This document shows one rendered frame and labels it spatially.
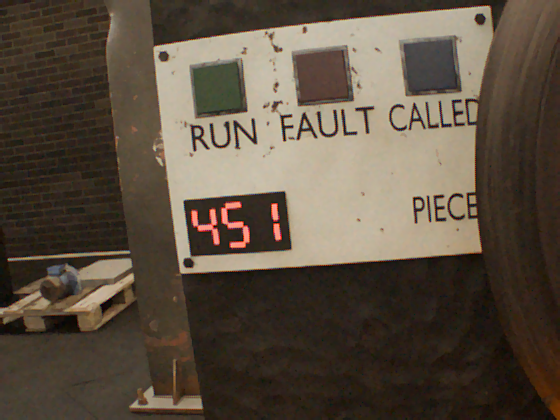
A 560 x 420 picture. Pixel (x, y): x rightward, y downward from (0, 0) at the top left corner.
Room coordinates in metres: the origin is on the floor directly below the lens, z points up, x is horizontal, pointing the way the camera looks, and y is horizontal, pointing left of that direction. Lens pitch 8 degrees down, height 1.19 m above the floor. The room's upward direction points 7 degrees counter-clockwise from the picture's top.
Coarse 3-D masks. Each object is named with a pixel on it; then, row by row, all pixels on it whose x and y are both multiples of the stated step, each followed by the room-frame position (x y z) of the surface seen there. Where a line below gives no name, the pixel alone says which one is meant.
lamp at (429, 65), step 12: (408, 48) 0.60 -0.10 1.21; (420, 48) 0.59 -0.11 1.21; (432, 48) 0.59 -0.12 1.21; (444, 48) 0.59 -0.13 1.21; (408, 60) 0.60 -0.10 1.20; (420, 60) 0.60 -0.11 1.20; (432, 60) 0.59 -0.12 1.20; (444, 60) 0.59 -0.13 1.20; (408, 72) 0.60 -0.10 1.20; (420, 72) 0.60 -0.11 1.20; (432, 72) 0.59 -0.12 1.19; (444, 72) 0.59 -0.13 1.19; (408, 84) 0.60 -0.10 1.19; (420, 84) 0.60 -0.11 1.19; (432, 84) 0.59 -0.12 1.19; (444, 84) 0.59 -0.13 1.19; (456, 84) 0.59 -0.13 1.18
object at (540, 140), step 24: (552, 72) 0.43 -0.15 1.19; (552, 96) 0.43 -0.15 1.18; (552, 120) 0.44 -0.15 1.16; (552, 144) 0.44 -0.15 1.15; (552, 168) 0.44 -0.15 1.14; (552, 192) 0.44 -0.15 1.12; (552, 216) 0.44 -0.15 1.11; (552, 240) 0.44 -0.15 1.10; (552, 264) 0.44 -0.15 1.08; (552, 288) 0.44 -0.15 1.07
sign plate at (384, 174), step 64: (192, 64) 0.64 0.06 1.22; (256, 64) 0.63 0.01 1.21; (384, 64) 0.61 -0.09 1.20; (192, 128) 0.64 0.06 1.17; (256, 128) 0.63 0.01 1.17; (320, 128) 0.62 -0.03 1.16; (384, 128) 0.61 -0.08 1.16; (448, 128) 0.60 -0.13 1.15; (192, 192) 0.64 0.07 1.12; (256, 192) 0.63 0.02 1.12; (320, 192) 0.62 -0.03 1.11; (384, 192) 0.61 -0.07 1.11; (448, 192) 0.60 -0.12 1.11; (192, 256) 0.65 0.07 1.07; (256, 256) 0.63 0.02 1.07; (320, 256) 0.62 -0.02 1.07; (384, 256) 0.61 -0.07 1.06
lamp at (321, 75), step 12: (300, 60) 0.62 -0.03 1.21; (312, 60) 0.61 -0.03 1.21; (324, 60) 0.61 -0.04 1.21; (336, 60) 0.61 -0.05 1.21; (300, 72) 0.62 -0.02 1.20; (312, 72) 0.61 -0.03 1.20; (324, 72) 0.61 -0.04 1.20; (336, 72) 0.61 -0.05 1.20; (300, 84) 0.62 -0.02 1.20; (312, 84) 0.61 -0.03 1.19; (324, 84) 0.61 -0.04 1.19; (336, 84) 0.61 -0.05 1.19; (300, 96) 0.62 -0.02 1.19; (312, 96) 0.62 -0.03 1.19; (324, 96) 0.61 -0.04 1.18; (336, 96) 0.61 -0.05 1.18; (348, 96) 0.61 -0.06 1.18
